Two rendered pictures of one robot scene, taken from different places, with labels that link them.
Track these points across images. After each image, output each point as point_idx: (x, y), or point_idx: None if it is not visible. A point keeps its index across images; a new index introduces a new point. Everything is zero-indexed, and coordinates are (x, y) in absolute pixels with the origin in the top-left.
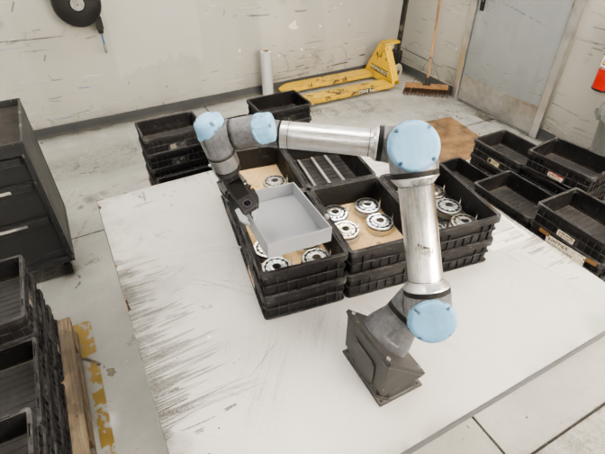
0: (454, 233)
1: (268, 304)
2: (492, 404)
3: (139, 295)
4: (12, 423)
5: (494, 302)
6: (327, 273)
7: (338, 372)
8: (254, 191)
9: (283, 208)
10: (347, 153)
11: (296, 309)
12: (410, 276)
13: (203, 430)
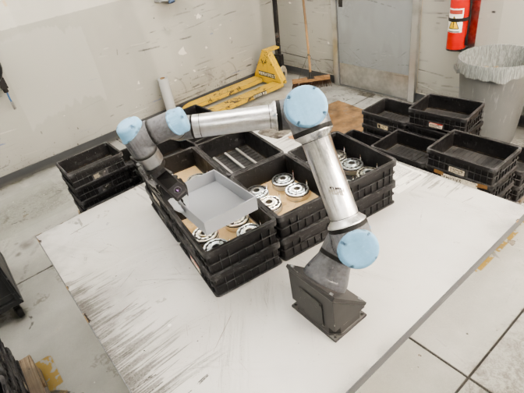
0: (361, 183)
1: (217, 281)
2: (430, 316)
3: (95, 306)
4: None
5: (410, 233)
6: (262, 241)
7: (292, 323)
8: (181, 180)
9: (210, 193)
10: (254, 129)
11: (242, 281)
12: (331, 216)
13: None
